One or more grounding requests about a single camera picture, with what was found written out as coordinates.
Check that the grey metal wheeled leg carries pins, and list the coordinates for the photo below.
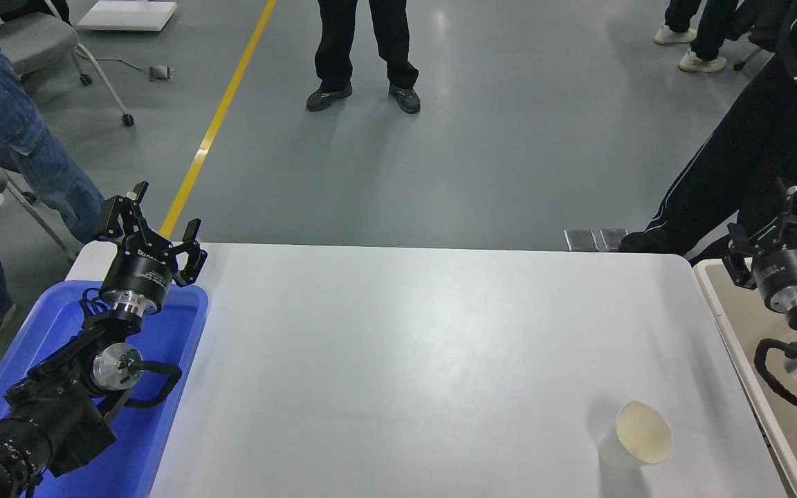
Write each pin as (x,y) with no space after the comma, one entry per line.
(42,221)

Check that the grey wheeled chair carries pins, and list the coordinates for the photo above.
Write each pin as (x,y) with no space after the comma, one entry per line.
(32,38)

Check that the large pale plastic bin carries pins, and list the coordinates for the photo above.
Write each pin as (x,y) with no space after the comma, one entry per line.
(744,325)

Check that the small grey foot pedal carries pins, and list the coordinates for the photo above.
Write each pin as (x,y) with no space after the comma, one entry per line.
(160,72)

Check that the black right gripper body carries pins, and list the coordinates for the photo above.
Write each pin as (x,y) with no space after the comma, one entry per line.
(794,270)

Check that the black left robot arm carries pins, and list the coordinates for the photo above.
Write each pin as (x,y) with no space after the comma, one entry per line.
(59,415)

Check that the metal floor plate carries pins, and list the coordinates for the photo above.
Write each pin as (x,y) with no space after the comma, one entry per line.
(581,240)
(611,237)

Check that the blue plastic tray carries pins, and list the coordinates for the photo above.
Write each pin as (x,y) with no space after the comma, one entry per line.
(156,387)

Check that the white paper cup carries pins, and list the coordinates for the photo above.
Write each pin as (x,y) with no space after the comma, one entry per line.
(637,439)

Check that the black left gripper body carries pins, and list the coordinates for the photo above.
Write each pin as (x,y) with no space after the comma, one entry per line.
(137,273)

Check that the white flat floor board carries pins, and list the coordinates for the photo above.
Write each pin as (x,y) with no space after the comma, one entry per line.
(127,14)

